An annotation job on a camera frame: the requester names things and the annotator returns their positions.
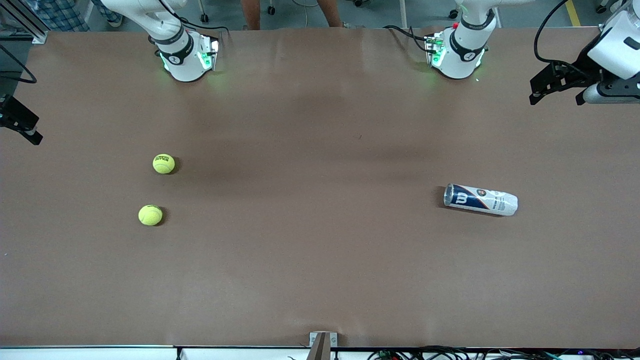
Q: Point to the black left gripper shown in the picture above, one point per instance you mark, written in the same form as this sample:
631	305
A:
581	67

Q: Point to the white blue tennis ball can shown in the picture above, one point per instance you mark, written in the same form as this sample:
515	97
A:
480	199

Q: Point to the yellow tennis ball black print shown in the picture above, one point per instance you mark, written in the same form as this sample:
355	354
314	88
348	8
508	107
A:
163	163

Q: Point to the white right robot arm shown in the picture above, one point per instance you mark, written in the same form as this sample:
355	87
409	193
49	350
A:
185	65

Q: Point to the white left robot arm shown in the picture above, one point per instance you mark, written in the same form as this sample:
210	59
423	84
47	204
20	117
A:
460	60

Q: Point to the blue plaid shorts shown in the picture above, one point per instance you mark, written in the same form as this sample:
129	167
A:
60	12

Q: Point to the white sneaker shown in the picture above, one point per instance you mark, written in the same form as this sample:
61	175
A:
115	21

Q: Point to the white metal pole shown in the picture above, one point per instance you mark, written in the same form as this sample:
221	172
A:
403	12

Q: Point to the bare person leg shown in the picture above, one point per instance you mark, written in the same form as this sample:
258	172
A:
251	12
330	10

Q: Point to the large paper table cover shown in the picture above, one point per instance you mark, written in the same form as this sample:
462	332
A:
320	275

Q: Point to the aluminium extrusion frame post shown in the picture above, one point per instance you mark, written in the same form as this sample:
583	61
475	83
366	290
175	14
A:
27	25

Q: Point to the white table edge frame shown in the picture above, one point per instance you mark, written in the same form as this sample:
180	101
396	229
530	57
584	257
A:
100	354

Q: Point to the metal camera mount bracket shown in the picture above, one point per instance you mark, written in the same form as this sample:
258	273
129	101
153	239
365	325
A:
322	347

